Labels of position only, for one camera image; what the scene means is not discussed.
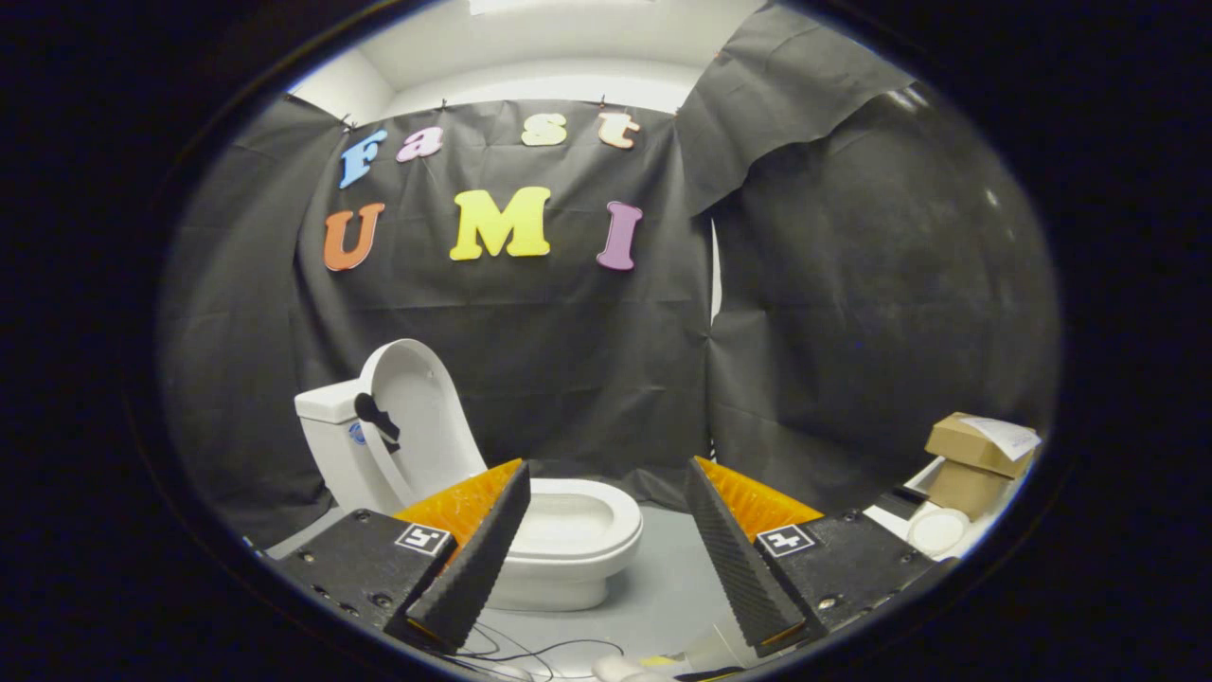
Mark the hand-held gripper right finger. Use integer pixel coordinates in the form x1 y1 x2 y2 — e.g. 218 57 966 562
684 457 957 659

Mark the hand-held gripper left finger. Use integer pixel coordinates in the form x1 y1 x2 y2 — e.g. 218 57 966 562
275 459 533 653

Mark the white flat board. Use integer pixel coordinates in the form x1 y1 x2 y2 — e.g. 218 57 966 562
864 458 1005 562

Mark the round white disc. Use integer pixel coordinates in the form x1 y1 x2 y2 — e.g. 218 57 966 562
907 509 971 557

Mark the black backdrop cloth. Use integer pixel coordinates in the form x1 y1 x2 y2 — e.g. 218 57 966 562
156 5 1061 550

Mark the large cardboard box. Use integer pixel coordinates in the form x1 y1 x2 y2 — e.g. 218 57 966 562
928 461 1009 519

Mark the small cardboard box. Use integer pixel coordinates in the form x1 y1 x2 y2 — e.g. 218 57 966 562
925 412 1038 479

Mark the white paper sheet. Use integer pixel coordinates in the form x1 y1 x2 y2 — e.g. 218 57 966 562
961 416 1043 462

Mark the ceiling light panel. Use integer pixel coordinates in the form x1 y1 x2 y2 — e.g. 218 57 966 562
469 0 654 15

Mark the thin black cable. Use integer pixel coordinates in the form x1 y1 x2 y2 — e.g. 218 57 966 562
454 620 626 681

